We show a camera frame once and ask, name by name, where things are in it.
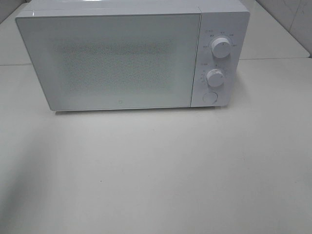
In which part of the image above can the round white door button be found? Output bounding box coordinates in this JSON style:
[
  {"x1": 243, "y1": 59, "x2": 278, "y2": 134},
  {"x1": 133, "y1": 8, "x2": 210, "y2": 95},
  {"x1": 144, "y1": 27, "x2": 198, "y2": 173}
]
[{"x1": 203, "y1": 92, "x2": 218, "y2": 106}]

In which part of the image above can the upper white power knob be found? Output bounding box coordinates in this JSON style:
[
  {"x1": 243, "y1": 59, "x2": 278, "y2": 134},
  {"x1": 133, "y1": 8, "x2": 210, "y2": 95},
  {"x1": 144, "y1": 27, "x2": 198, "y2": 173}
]
[{"x1": 211, "y1": 37, "x2": 231, "y2": 59}]

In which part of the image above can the white microwave oven body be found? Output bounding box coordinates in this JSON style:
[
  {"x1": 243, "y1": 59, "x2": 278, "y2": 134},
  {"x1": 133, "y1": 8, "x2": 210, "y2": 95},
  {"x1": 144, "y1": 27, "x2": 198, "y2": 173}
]
[{"x1": 15, "y1": 0, "x2": 250, "y2": 110}]

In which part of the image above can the white microwave door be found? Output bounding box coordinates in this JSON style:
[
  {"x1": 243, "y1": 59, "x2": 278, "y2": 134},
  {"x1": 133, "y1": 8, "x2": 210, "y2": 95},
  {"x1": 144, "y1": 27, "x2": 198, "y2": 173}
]
[{"x1": 16, "y1": 14, "x2": 200, "y2": 111}]

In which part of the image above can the white timer knob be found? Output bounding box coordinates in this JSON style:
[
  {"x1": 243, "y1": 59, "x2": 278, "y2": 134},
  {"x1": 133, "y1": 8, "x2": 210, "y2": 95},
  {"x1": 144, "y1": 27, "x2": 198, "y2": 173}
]
[{"x1": 206, "y1": 69, "x2": 225, "y2": 87}]

